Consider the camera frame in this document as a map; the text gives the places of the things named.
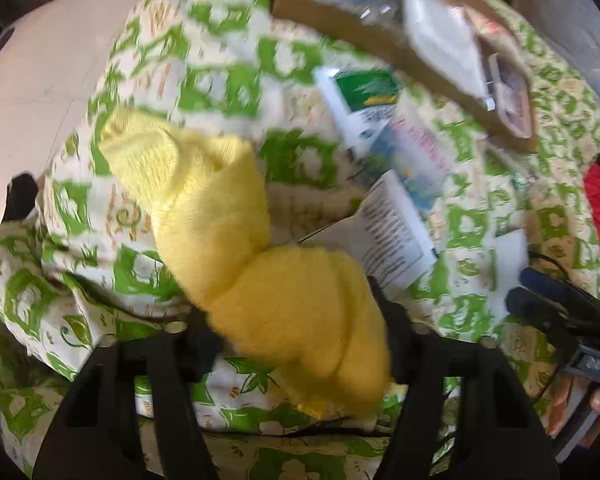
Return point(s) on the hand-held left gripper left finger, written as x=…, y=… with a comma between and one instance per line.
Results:
x=200, y=350

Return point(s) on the small black object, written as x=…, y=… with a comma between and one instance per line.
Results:
x=22, y=195

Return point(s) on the plastic wrapped grey pillow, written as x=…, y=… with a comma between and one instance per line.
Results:
x=570, y=20

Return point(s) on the shallow cardboard box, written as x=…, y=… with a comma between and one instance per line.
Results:
x=330, y=15

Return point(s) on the tissue packet with landscape print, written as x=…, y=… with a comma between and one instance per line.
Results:
x=415, y=160

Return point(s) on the white printed paper packet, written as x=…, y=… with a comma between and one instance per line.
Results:
x=395, y=230

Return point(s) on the person's right hand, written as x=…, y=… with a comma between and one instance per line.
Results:
x=560, y=405

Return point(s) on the green printed blanket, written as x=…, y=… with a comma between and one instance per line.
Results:
x=130, y=270

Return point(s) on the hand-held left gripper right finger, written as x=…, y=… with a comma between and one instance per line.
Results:
x=395, y=330

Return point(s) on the clear bag with white cloth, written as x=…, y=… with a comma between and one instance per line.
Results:
x=440, y=35

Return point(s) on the yellow towel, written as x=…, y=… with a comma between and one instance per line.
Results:
x=220, y=210

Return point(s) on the cream printed paper packet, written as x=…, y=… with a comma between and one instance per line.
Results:
x=330, y=235

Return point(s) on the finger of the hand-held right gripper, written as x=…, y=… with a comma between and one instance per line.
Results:
x=530, y=307
x=545, y=280

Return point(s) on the green and white packet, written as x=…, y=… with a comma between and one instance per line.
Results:
x=365, y=90

